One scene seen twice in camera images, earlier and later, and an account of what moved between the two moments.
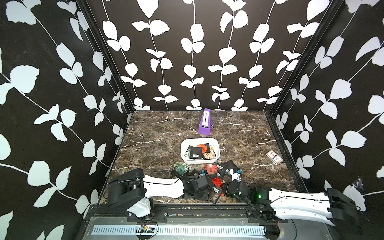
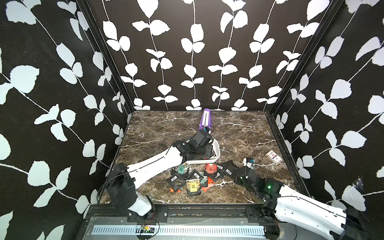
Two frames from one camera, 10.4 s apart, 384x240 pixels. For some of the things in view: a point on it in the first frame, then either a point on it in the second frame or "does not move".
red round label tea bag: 211,169 does not move
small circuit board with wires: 147,229 does not move
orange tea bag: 217,181 -> 210,183
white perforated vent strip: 134,230 does not move
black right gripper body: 227,193 -> 238,180
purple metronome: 205,127 does not move
